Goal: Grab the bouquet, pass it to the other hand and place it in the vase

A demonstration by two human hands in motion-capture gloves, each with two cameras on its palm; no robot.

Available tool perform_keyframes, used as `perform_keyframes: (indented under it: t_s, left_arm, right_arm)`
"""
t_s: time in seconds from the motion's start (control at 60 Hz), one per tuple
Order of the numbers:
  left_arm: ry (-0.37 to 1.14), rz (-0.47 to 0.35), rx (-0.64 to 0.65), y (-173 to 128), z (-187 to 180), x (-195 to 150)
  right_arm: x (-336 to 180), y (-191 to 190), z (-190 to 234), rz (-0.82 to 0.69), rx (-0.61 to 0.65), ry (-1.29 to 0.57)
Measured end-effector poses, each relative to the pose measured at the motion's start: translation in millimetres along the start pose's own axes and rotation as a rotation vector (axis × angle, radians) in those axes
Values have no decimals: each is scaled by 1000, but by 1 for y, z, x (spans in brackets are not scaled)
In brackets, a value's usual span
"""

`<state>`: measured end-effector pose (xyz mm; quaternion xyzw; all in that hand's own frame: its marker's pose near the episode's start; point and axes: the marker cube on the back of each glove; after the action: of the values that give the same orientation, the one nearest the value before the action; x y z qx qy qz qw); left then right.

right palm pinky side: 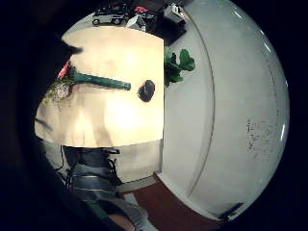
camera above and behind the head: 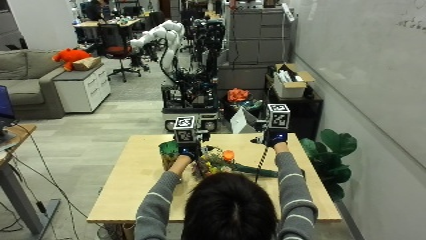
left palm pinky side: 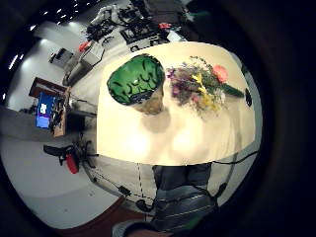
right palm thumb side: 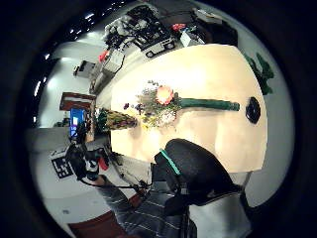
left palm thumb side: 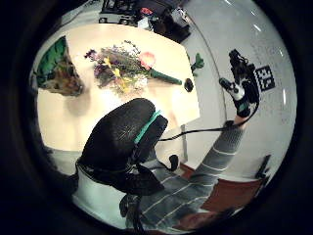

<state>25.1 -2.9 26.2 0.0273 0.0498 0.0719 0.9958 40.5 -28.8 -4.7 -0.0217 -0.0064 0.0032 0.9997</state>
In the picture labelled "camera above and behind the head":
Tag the person's right hand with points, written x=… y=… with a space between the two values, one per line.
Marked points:
x=276 y=137

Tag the person's left hand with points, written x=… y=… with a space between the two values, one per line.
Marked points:
x=189 y=150

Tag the white marker cube right glove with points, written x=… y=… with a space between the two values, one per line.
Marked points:
x=278 y=116

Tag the white marker cube glove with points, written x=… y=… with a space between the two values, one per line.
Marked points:
x=278 y=116
x=185 y=129

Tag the mixed flower bouquet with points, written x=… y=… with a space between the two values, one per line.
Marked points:
x=217 y=162

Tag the black low shelf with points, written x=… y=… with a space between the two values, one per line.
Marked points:
x=297 y=113

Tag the orange crumpled cloth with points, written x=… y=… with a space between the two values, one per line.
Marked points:
x=237 y=95

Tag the white marker cube left glove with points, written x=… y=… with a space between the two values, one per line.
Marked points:
x=185 y=129

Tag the green leafy plant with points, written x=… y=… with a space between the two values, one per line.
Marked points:
x=330 y=156

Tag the black mobile robot cart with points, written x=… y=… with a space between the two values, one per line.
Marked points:
x=192 y=100

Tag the open cardboard box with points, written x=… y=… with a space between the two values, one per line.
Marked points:
x=290 y=81

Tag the green flower pot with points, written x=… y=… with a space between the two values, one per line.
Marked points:
x=168 y=154

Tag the grey metal cabinet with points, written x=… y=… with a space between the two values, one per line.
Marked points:
x=260 y=36

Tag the black office chair red seat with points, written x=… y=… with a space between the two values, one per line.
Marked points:
x=116 y=50

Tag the white drawer cabinet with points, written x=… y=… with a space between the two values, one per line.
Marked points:
x=84 y=88

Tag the small brown cardboard box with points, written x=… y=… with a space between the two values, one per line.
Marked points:
x=87 y=63

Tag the wooden office desk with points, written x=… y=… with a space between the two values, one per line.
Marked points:
x=107 y=24

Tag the orange plush toy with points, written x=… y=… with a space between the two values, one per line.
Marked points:
x=68 y=57

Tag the grey sofa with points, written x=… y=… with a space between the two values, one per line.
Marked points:
x=27 y=83

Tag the wooden side desk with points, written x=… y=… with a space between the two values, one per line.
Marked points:
x=15 y=173

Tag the blue laptop screen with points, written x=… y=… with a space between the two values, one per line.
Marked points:
x=5 y=104

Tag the white wall whiteboard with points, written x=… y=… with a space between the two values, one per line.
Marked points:
x=373 y=66

